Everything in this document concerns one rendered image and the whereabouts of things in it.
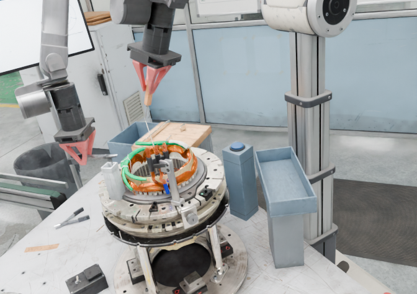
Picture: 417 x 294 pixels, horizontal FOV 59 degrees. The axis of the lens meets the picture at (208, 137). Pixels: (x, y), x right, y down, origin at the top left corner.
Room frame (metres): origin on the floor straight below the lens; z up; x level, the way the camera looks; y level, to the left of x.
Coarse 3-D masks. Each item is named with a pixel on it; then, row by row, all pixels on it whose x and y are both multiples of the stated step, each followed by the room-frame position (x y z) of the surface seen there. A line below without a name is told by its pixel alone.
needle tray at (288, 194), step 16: (256, 160) 0.87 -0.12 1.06; (272, 160) 0.92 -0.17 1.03; (288, 160) 0.91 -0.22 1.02; (272, 176) 0.84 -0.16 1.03; (288, 176) 0.83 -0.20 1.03; (304, 176) 0.76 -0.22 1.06; (272, 192) 0.77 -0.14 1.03; (288, 192) 0.76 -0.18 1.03; (304, 192) 0.75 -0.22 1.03; (272, 208) 0.67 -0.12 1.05; (288, 208) 0.67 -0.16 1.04; (304, 208) 0.67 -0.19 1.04; (272, 224) 0.75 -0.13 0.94; (288, 224) 0.75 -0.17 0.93; (272, 240) 0.76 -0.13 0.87; (288, 240) 0.75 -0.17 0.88; (272, 256) 0.79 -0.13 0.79; (288, 256) 0.75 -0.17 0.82
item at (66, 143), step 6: (66, 138) 0.81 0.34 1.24; (60, 144) 0.80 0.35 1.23; (66, 144) 0.80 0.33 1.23; (72, 144) 0.79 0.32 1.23; (78, 144) 0.79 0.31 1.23; (84, 144) 0.79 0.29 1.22; (66, 150) 0.80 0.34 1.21; (72, 150) 0.81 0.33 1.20; (84, 150) 0.80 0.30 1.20; (72, 156) 0.81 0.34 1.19; (78, 156) 0.82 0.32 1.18; (84, 156) 0.81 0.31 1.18; (78, 162) 0.81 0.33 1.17; (84, 162) 0.81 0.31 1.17
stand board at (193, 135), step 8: (168, 128) 1.17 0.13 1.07; (176, 128) 1.16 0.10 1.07; (192, 128) 1.14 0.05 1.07; (200, 128) 1.13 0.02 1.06; (208, 128) 1.12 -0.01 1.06; (144, 136) 1.13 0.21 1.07; (160, 136) 1.11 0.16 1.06; (168, 136) 1.10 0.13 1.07; (176, 136) 1.09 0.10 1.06; (184, 136) 1.08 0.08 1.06; (192, 136) 1.07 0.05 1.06; (200, 136) 1.07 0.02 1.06; (192, 144) 1.02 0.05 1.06
